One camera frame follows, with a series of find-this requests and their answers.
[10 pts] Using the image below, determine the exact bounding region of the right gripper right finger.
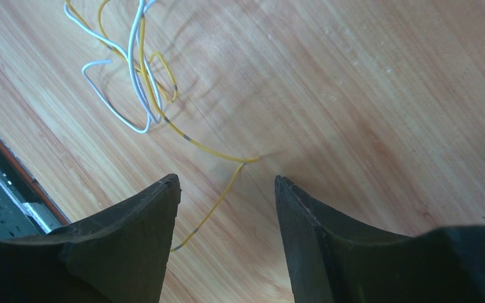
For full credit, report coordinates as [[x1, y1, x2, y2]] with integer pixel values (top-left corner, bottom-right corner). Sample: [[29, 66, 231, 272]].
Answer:
[[275, 175, 485, 302]]

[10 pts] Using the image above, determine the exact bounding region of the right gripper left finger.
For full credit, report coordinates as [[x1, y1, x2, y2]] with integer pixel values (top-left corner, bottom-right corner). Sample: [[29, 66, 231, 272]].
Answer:
[[0, 174, 181, 302]]

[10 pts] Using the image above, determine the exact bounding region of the yellow cable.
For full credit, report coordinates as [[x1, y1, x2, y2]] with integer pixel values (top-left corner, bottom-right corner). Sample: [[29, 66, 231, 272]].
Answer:
[[63, 0, 261, 253]]

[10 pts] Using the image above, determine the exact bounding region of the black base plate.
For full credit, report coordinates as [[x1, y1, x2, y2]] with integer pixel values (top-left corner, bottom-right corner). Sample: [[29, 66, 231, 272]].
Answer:
[[0, 137, 70, 239]]

